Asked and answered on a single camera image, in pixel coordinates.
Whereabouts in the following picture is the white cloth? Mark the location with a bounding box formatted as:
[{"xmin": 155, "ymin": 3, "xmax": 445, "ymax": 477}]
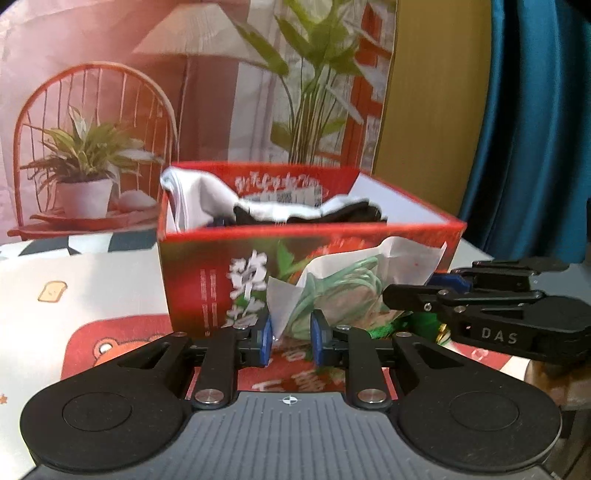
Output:
[{"xmin": 161, "ymin": 167, "xmax": 370, "ymax": 230}]

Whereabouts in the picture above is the teal curtain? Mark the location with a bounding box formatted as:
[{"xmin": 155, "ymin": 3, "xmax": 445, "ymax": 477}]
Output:
[{"xmin": 457, "ymin": 0, "xmax": 591, "ymax": 267}]

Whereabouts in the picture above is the black eye mask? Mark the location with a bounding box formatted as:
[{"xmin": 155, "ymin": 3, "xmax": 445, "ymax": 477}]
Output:
[{"xmin": 233, "ymin": 199, "xmax": 387, "ymax": 226}]

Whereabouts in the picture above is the wooden wall panel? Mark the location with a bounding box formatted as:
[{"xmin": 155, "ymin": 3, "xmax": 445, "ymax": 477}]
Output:
[{"xmin": 374, "ymin": 0, "xmax": 498, "ymax": 217}]

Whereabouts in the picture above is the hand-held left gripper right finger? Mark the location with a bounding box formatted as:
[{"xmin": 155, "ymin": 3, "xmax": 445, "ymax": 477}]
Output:
[{"xmin": 311, "ymin": 309, "xmax": 509, "ymax": 411}]

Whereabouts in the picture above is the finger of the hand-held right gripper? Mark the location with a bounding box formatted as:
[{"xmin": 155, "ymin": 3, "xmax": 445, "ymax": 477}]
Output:
[
  {"xmin": 429, "ymin": 258, "xmax": 571, "ymax": 291},
  {"xmin": 383, "ymin": 283, "xmax": 546, "ymax": 315}
]

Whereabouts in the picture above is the white cartoon print tablecloth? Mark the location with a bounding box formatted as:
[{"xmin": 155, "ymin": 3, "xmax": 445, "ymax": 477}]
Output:
[{"xmin": 0, "ymin": 228, "xmax": 546, "ymax": 472}]

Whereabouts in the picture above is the green tasselled sachet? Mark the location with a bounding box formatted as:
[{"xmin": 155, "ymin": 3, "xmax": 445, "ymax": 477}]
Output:
[{"xmin": 369, "ymin": 311, "xmax": 455, "ymax": 345}]

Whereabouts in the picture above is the printed room scene wall cloth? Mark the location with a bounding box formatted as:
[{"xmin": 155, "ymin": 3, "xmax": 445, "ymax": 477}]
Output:
[{"xmin": 0, "ymin": 0, "xmax": 398, "ymax": 243}]

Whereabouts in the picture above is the translucent white packet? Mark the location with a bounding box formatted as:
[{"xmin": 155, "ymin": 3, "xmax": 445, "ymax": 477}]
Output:
[{"xmin": 265, "ymin": 235, "xmax": 448, "ymax": 340}]

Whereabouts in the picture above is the red strawberry print cardboard box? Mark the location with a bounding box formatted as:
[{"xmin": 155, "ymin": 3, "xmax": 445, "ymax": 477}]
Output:
[{"xmin": 157, "ymin": 161, "xmax": 467, "ymax": 340}]

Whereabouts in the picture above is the person's right hand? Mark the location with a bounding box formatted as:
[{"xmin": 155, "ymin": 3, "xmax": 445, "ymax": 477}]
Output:
[{"xmin": 525, "ymin": 361, "xmax": 591, "ymax": 411}]

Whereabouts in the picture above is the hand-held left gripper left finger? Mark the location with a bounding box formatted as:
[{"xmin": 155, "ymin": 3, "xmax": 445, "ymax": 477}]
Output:
[{"xmin": 88, "ymin": 316, "xmax": 273, "ymax": 411}]

